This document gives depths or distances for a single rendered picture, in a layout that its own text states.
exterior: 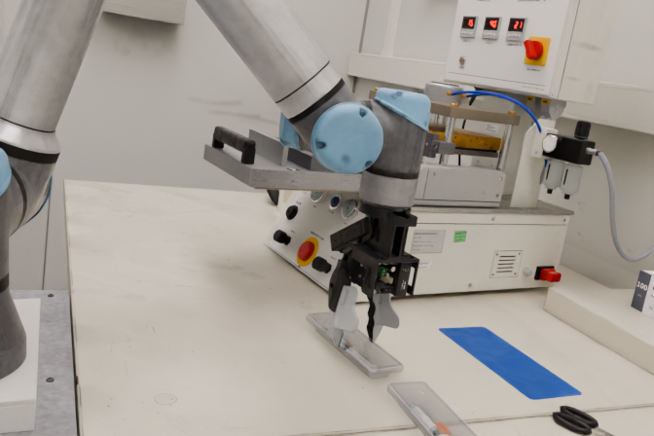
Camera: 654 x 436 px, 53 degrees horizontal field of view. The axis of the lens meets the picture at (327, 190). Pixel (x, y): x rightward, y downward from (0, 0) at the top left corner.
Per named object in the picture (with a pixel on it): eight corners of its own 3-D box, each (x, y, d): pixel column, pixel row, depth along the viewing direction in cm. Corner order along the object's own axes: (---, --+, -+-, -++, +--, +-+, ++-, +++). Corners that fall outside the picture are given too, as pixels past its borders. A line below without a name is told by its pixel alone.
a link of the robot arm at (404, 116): (365, 84, 89) (424, 93, 90) (351, 163, 91) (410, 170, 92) (379, 88, 81) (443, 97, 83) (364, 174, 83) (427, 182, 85)
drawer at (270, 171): (335, 170, 139) (341, 134, 137) (395, 197, 120) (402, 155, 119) (201, 163, 123) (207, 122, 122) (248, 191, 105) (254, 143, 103)
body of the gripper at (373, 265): (367, 303, 85) (383, 214, 83) (334, 279, 92) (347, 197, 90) (414, 300, 89) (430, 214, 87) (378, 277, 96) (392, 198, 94)
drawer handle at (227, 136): (221, 147, 121) (224, 126, 120) (254, 164, 108) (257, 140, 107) (211, 146, 120) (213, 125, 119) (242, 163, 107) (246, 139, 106)
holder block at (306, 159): (333, 153, 136) (335, 141, 136) (387, 175, 119) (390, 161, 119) (261, 148, 128) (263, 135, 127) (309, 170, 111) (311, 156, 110)
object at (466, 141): (433, 139, 149) (441, 97, 147) (503, 160, 131) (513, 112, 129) (372, 133, 140) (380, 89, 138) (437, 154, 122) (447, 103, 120)
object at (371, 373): (303, 326, 101) (305, 313, 101) (334, 324, 104) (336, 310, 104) (369, 385, 86) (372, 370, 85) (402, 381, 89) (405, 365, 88)
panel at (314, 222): (266, 244, 139) (309, 169, 140) (338, 299, 114) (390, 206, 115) (259, 240, 138) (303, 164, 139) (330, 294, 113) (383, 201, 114)
